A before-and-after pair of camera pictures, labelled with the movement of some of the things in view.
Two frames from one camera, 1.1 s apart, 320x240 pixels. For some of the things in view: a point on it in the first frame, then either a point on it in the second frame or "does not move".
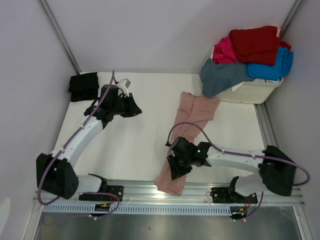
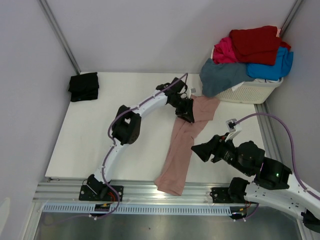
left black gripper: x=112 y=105 -> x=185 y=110
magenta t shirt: x=224 y=52 does not move
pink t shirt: x=194 y=113 does not move
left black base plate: x=117 y=190 does not move
